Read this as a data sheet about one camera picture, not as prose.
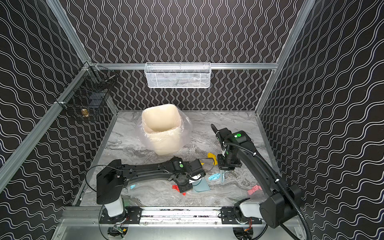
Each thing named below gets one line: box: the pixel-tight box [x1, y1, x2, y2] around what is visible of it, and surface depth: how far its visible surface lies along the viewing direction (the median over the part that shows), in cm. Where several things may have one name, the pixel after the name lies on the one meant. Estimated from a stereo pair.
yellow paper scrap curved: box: [207, 152, 218, 166], surface depth 97 cm
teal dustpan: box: [191, 177, 211, 193], surface depth 71 cm
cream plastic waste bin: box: [141, 104, 182, 156], surface depth 88 cm
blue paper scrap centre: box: [208, 173, 221, 181], surface depth 88 cm
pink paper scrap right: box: [247, 185, 263, 195], surface depth 83 cm
